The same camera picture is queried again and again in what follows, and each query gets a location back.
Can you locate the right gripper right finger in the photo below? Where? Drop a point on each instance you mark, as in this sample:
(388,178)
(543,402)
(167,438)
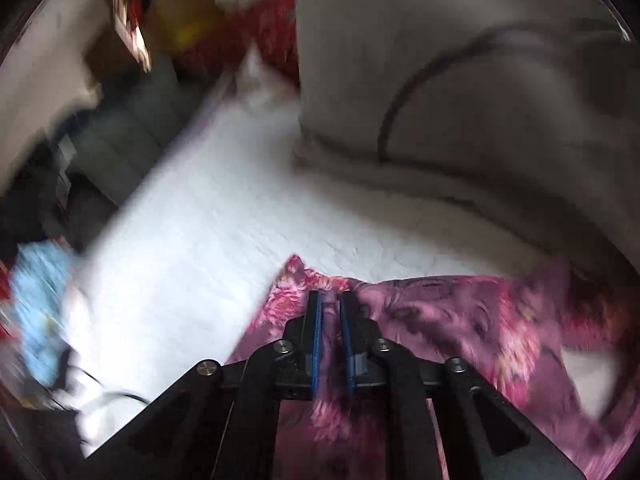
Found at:
(360,335)

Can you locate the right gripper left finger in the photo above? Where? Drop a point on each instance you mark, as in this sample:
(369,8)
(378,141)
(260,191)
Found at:
(300,371)

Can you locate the pink floral garment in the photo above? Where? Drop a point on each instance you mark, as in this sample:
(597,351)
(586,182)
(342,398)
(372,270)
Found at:
(513,331)

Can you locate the white quilted mattress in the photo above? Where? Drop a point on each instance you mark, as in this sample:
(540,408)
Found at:
(183,266)

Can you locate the dark jacket pile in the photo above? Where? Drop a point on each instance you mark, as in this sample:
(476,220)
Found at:
(73,180)

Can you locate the grey floral pillow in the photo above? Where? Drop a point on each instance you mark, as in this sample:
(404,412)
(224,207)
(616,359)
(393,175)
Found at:
(525,111)

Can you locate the yellow box clutter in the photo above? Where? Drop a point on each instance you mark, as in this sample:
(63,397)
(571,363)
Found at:
(163,27)

